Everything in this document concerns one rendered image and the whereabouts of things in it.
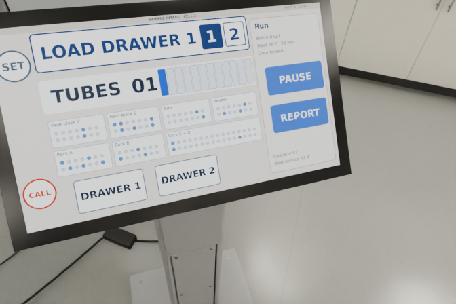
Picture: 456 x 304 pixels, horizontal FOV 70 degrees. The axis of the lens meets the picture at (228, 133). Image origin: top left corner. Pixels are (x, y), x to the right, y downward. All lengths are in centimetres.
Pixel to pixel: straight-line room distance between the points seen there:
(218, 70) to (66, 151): 24
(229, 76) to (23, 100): 28
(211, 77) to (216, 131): 8
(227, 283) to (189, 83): 108
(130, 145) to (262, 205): 127
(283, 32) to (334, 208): 134
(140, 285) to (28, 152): 105
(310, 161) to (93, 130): 34
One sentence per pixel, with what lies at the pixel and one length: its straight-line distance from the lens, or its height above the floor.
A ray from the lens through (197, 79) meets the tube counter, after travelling 49.
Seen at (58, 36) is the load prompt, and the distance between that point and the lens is 50.
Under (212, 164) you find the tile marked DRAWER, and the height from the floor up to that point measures 101.
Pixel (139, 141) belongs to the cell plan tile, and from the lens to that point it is 48.
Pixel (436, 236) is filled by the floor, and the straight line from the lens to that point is 192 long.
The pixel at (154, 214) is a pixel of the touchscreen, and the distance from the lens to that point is 50.
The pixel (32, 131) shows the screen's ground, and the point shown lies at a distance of 50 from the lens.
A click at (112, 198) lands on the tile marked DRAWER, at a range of 50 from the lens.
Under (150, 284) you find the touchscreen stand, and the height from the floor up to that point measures 4.
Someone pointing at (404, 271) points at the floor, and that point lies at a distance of 173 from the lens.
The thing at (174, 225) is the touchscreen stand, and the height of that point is 75.
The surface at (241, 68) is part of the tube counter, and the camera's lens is 51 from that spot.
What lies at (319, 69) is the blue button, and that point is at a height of 110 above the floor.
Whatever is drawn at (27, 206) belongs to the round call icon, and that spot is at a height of 101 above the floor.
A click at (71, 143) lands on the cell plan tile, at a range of 49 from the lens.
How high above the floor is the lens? 138
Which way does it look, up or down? 43 degrees down
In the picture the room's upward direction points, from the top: 4 degrees clockwise
